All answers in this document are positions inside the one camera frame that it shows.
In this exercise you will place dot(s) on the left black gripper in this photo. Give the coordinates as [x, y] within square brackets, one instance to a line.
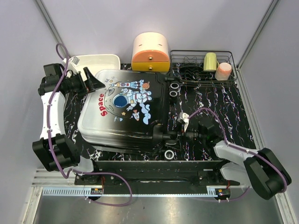
[90, 85]

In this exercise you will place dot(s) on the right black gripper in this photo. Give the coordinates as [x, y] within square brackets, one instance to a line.
[181, 135]

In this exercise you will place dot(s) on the black white space suitcase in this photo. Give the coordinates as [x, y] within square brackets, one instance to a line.
[129, 114]

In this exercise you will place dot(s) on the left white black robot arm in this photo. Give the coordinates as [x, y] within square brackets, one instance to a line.
[54, 149]

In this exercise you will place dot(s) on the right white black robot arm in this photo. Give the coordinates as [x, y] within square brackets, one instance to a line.
[259, 169]

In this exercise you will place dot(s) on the white plastic basin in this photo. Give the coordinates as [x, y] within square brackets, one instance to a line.
[97, 62]

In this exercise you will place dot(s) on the orange white drawer box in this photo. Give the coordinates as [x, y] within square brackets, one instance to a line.
[150, 53]

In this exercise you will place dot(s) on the pink orange cup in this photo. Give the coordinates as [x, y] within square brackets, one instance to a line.
[223, 71]

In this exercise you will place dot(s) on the yellow green mug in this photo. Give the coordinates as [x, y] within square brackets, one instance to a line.
[210, 62]

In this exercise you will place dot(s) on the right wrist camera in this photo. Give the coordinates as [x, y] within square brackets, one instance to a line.
[183, 118]

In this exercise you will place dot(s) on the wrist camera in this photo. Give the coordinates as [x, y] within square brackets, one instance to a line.
[183, 118]
[73, 62]

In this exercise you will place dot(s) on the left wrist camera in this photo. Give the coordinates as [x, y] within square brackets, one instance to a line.
[73, 62]

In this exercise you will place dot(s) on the slotted cable duct rail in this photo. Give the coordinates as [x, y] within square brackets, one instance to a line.
[99, 192]

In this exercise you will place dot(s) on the black wire dish rack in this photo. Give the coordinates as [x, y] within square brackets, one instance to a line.
[187, 66]

